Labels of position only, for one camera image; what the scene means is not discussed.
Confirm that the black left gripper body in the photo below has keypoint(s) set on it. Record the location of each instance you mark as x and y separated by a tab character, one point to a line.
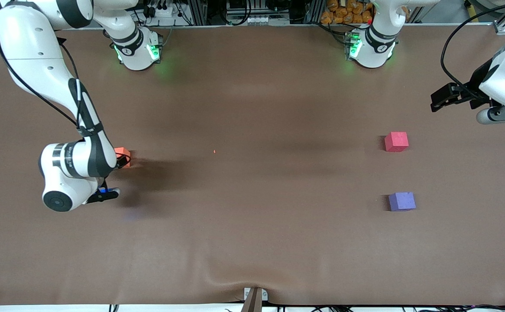
477	83

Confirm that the orange foam block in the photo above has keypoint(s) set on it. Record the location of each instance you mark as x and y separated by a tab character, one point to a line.
123	152

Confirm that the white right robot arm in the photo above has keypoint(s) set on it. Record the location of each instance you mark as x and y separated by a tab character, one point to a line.
27	43

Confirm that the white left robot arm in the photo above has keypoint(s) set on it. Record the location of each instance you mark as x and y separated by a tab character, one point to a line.
373	47

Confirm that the red foam block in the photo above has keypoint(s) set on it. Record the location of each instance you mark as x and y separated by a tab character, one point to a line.
396	142

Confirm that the purple foam block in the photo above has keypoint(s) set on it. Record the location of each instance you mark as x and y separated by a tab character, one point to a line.
402	202

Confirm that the pile of orange objects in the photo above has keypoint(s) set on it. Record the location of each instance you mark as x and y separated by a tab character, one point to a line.
343	13

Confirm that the white terminal strip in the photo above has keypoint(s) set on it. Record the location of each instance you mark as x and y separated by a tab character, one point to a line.
252	20

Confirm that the large smooth table mat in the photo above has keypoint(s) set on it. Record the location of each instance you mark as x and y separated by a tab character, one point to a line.
252	216

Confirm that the white power strip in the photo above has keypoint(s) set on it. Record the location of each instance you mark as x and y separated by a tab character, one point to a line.
161	12

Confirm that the aluminium frame post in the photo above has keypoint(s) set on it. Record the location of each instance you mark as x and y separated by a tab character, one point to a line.
197	12

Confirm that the metal clamp bracket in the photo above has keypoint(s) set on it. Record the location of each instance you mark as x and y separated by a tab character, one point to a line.
254	299

